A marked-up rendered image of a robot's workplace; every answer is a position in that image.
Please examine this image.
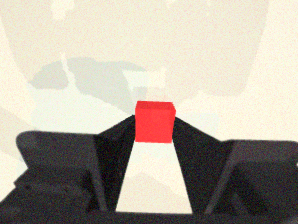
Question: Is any red block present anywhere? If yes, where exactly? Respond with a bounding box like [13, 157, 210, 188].
[135, 101, 176, 143]

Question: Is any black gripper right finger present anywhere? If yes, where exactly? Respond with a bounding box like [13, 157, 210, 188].
[172, 116, 298, 214]

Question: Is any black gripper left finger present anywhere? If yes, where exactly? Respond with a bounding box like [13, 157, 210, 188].
[16, 115, 136, 211]

